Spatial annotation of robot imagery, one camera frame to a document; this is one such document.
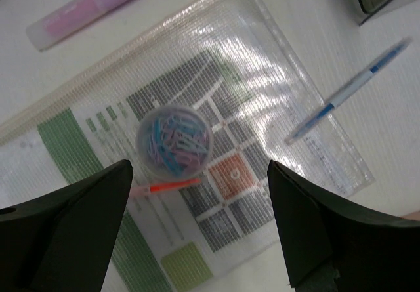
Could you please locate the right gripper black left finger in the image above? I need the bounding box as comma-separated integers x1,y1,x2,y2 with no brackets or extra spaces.
1,160,133,291

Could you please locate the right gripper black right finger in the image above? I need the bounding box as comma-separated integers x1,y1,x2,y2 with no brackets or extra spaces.
267,161,419,291

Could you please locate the clear paper clip tub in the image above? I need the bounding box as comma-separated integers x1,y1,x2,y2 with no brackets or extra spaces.
136,104,214,182

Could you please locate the purple highlighter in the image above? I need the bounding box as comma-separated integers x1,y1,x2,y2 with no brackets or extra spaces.
26,0,130,51

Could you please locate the orange red pen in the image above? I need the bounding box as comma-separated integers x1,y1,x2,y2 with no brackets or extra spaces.
129,178,201,198

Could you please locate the clear mesh zipper pouch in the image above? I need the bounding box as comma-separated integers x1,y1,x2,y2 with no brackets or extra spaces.
1,0,373,291

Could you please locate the blue white pen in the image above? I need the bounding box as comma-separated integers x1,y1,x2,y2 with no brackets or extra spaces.
285,37,412,145

